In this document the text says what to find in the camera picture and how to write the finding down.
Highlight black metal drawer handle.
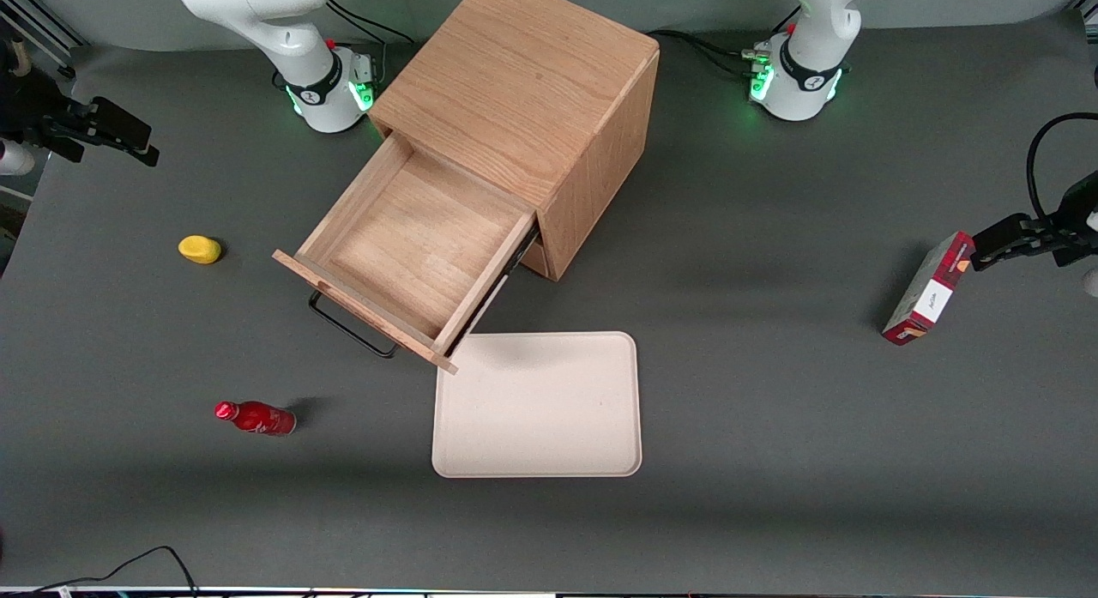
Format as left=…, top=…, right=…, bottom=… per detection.
left=309, top=291, right=400, bottom=359

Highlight light wooden cabinet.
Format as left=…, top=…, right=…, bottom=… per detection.
left=367, top=0, right=661, bottom=281

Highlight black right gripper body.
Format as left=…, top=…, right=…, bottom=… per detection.
left=0, top=70, right=94, bottom=144

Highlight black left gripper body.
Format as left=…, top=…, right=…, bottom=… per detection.
left=1029, top=171, right=1098, bottom=269

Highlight light wooden drawer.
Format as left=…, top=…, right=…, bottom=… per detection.
left=273, top=133, right=540, bottom=376

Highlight beige rectangular tray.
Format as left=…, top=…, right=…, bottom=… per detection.
left=431, top=330, right=643, bottom=479

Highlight aluminium frame rail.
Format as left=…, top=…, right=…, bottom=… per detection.
left=0, top=0, right=87, bottom=80

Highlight black arm base cables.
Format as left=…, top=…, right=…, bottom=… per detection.
left=648, top=30, right=773, bottom=77
left=326, top=0, right=417, bottom=45

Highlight black metal drawer slide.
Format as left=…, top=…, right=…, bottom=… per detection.
left=450, top=225, right=541, bottom=346

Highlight thin black table cable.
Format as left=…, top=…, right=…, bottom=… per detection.
left=34, top=546, right=200, bottom=598

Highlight black left arm base cables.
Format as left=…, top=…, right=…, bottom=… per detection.
left=648, top=30, right=773, bottom=77

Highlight red cardboard box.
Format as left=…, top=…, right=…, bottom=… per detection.
left=882, top=231, right=977, bottom=347

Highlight black right arm base cables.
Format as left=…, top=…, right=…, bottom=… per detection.
left=326, top=0, right=417, bottom=45

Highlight red bottle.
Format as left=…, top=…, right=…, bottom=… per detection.
left=214, top=400, right=298, bottom=438

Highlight black looped gripper cable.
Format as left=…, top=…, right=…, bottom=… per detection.
left=1025, top=112, right=1098, bottom=221

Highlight yellow lemon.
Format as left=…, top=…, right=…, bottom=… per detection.
left=178, top=235, right=222, bottom=265

